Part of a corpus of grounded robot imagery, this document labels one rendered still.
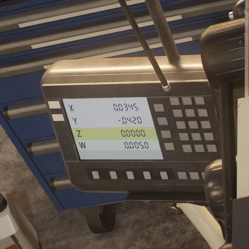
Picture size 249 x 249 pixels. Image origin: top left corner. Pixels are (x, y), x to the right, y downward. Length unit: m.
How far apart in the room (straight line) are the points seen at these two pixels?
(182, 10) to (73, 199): 0.78
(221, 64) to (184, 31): 1.75
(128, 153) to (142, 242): 1.49
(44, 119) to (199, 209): 1.08
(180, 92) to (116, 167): 0.21
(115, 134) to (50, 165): 1.31
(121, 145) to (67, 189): 1.37
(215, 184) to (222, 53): 0.14
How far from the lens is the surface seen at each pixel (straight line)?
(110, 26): 3.17
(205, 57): 1.43
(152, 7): 2.16
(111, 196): 3.66
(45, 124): 3.48
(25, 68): 3.31
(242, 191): 1.22
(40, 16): 3.18
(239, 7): 1.66
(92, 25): 3.19
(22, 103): 3.44
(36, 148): 3.53
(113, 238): 3.84
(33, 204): 4.04
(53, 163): 3.59
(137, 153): 2.30
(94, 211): 3.77
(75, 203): 3.71
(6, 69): 3.33
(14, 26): 3.22
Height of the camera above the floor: 2.74
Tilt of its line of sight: 42 degrees down
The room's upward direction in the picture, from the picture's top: 30 degrees counter-clockwise
